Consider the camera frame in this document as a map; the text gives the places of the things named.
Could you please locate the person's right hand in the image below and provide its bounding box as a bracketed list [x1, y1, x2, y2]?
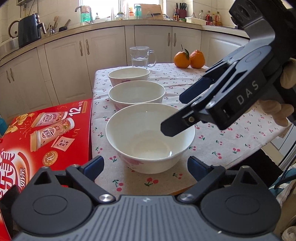
[258, 57, 296, 127]

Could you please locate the black air fryer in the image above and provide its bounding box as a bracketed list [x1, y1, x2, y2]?
[18, 13, 47, 48]

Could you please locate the green dish soap bottle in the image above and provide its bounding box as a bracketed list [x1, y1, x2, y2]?
[80, 6, 90, 23]

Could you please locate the cream cloth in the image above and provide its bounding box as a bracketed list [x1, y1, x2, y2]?
[273, 181, 296, 241]

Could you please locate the cherry print tablecloth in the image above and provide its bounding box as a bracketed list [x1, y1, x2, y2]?
[91, 62, 292, 193]

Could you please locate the white rectangular tray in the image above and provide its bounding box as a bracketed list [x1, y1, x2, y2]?
[185, 17, 207, 25]

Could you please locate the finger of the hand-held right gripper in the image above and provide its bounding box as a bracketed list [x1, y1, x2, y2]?
[179, 47, 250, 105]
[161, 103, 201, 138]

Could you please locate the bumpy orange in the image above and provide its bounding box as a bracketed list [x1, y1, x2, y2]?
[190, 50, 206, 69]

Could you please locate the glass mug with water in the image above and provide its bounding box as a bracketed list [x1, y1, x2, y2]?
[129, 46, 157, 69]

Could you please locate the kitchen window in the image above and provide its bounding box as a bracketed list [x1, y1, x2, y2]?
[80, 0, 167, 17]

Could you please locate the metal sink faucet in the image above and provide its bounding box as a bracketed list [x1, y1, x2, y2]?
[74, 6, 93, 24]

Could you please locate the dark red knife block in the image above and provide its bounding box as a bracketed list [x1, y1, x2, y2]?
[176, 3, 188, 19]

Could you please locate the small black pot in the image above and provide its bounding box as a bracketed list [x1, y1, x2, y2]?
[58, 19, 71, 32]

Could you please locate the utensil holder with utensils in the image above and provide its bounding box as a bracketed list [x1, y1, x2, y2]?
[46, 16, 58, 36]

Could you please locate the white floral bowl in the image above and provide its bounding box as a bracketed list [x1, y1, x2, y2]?
[109, 80, 165, 109]
[106, 103, 195, 174]
[108, 68, 151, 86]

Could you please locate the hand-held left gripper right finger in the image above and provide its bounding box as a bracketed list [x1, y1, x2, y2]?
[178, 156, 267, 205]

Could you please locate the red printed carton box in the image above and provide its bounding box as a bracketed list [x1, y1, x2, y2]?
[0, 98, 93, 240]

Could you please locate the wooden cutting board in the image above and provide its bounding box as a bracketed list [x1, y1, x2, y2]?
[140, 4, 162, 20]

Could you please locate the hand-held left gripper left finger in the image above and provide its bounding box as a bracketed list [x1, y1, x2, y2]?
[25, 156, 116, 205]

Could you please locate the orange with leaf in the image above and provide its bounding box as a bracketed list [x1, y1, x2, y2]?
[174, 45, 191, 68]

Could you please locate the white rice cooker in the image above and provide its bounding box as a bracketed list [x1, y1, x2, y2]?
[0, 37, 19, 55]

